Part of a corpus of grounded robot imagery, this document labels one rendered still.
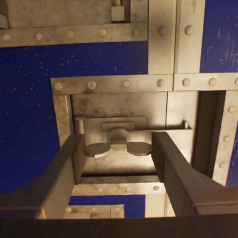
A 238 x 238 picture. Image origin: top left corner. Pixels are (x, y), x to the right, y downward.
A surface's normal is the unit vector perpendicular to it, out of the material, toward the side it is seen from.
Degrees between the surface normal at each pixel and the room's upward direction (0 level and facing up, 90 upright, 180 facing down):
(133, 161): 90
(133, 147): 180
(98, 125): 90
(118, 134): 90
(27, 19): 90
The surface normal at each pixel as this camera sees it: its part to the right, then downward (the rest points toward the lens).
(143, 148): -0.03, -0.96
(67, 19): 0.00, 0.30
